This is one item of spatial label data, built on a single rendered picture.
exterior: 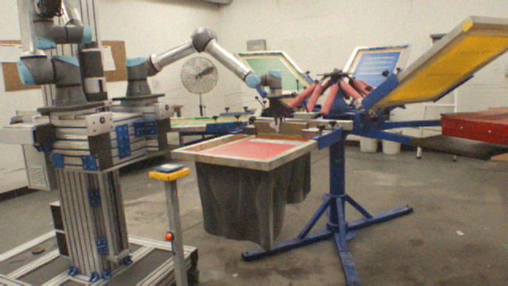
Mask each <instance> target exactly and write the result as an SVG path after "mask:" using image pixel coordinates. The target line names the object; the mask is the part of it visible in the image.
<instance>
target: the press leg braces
mask: <svg viewBox="0 0 508 286"><path fill-rule="evenodd" d="M331 202H332V198H331V197H329V196H328V197H327V198H326V199H325V201H324V202H323V204H322V205H321V207H320V208H319V209H318V210H317V211H316V212H315V213H314V215H313V216H312V218H311V219H310V220H309V221H308V223H307V224H306V225H305V228H304V229H303V230H302V232H300V233H299V235H298V236H297V237H294V238H293V239H294V240H296V241H297V242H299V241H301V240H306V239H308V238H309V237H308V236H307V234H308V233H309V232H310V231H311V230H312V227H313V226H314V224H315V223H316V222H317V220H318V219H319V218H320V217H321V216H322V215H323V214H324V213H325V211H326V210H327V207H328V206H329V205H330V203H331ZM347 202H349V203H350V204H351V205H352V206H354V207H355V208H356V209H357V210H358V211H359V212H360V213H361V214H362V215H364V216H365V217H363V219H365V220H367V221H369V220H372V219H375V218H376V217H375V216H372V215H370V214H369V213H368V212H367V211H366V210H365V209H363V208H362V206H361V205H359V204H358V203H357V202H356V201H355V200H353V199H352V198H351V197H350V196H349V195H347ZM336 206H337V217H338V224H339V231H340V240H341V243H340V244H338V246H339V250H340V252H348V251H349V247H348V244H347V243H346V237H345V229H344V218H343V211H342V209H343V206H342V200H341V198H336Z"/></svg>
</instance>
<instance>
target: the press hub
mask: <svg viewBox="0 0 508 286"><path fill-rule="evenodd" d="M355 74H356V73H348V72H346V71H344V72H342V71H339V69H337V68H334V69H333V72H330V73H328V72H325V73H324V74H316V75H331V79H330V89H331V87H332V85H334V84H336V83H337V79H336V78H334V77H333V75H335V76H336V77H337V78H338V79H339V77H340V75H355ZM337 86H338V90H337V93H336V95H335V97H334V100H333V102H332V105H331V107H330V108H329V112H328V113H336V114H333V115H330V118H335V119H336V121H341V119H342V118H350V116H348V114H342V112H349V111H350V109H349V107H348V104H347V103H346V101H345V100H344V94H342V87H341V85H340V82H339V81H338V83H337ZM346 132H350V130H345V129H342V130H341V140H340V141H338V142H336V143H334V144H331V145H329V193H328V196H329V197H331V198H332V202H331V203H330V205H329V219H328V220H327V221H326V226H324V227H322V228H320V229H319V230H324V229H327V230H329V231H332V232H333V233H334V232H337V233H340V231H339V224H338V217H337V206H336V198H341V200H342V206H343V209H342V211H343V218H344V215H345V201H347V194H346V193H345V140H346V139H347V136H348V135H349V134H346ZM344 229H345V237H346V241H349V240H352V239H353V238H354V237H355V236H356V231H355V230H350V231H348V222H347V221H346V220H345V219H344ZM324 240H326V241H329V242H335V238H334V236H331V238H325V239H324Z"/></svg>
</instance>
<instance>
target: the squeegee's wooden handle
mask: <svg viewBox="0 0 508 286"><path fill-rule="evenodd" d="M270 123H272V122H258V121H255V122H254V127H256V133H257V132H265V133H276V131H275V129H274V128H272V127H270ZM279 126H280V127H279V129H280V131H279V133H291V134H301V135H302V129H309V124H308V123H298V122H280V123H279Z"/></svg>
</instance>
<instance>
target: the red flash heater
mask: <svg viewBox="0 0 508 286"><path fill-rule="evenodd" d="M441 127H442V134H441V135H444V136H449V137H458V138H463V139H469V140H473V141H483V142H488V143H493V144H499V145H507V146H508V110H497V109H493V110H483V111H479V112H473V113H468V114H458V115H457V114H453V115H448V116H443V117H441Z"/></svg>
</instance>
